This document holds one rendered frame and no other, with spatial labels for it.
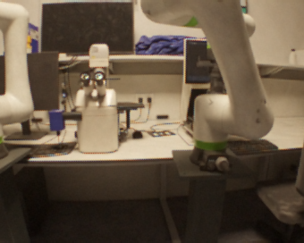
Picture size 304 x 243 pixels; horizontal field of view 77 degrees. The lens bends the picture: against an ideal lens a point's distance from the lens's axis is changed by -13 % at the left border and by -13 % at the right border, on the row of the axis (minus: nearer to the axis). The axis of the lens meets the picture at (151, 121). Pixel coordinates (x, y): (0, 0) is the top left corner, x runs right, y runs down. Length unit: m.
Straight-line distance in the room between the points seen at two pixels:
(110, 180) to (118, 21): 1.33
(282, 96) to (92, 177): 1.97
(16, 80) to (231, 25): 0.85
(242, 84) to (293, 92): 1.88
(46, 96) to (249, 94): 1.10
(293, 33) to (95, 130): 2.23
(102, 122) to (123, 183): 1.07
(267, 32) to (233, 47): 1.89
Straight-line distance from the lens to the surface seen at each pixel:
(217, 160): 0.73
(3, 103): 0.98
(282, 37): 2.52
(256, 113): 0.63
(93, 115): 1.01
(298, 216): 1.24
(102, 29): 1.70
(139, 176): 1.98
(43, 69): 1.37
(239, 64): 0.55
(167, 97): 1.82
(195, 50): 1.33
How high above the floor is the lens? 1.10
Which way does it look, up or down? 11 degrees down
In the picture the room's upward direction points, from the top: straight up
